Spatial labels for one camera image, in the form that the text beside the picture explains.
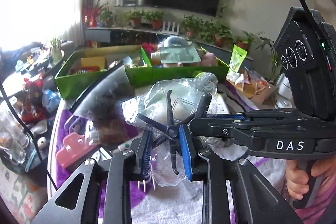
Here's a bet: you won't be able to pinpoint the white router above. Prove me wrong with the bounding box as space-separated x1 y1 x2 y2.
161 20 180 35

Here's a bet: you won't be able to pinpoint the yellow cardboard box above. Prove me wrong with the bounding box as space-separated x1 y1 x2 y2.
80 56 106 70

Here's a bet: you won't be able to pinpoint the blue fluffy ring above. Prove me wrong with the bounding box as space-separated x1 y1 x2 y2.
161 36 189 48

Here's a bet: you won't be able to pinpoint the pale green refill pouch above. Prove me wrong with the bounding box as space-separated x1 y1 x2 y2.
150 46 201 64

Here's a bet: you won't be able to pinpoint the green box left compartment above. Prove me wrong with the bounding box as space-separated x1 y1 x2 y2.
55 45 152 100

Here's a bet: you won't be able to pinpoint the red gift bag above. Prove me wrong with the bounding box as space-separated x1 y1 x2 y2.
21 74 48 124

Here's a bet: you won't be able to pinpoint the red feather toy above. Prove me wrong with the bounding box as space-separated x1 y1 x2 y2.
141 42 157 56

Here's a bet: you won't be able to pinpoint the tv console cabinet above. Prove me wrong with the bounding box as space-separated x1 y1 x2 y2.
85 27 254 62

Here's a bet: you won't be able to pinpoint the orange snack bag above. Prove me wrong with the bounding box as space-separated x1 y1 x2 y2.
70 66 100 75

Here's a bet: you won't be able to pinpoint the glass mug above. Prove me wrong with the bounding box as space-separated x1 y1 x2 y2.
1 109 30 164

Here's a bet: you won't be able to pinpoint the right hand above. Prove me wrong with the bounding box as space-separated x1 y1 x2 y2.
285 156 335 200

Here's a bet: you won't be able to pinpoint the clear bag black clips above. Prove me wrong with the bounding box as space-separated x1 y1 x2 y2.
121 72 218 187

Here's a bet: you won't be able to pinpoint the black items zip bag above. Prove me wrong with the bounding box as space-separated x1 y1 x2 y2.
69 61 134 145

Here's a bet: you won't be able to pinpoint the white lotion tube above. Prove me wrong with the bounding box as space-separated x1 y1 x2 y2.
207 94 230 115

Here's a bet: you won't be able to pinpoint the round coffee table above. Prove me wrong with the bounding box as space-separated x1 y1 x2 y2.
3 50 65 98

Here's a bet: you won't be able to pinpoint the pink plastic clip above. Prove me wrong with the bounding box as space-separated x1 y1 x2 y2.
56 132 98 169

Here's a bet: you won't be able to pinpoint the green snack pouch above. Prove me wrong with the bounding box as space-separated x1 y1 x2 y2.
229 44 247 73

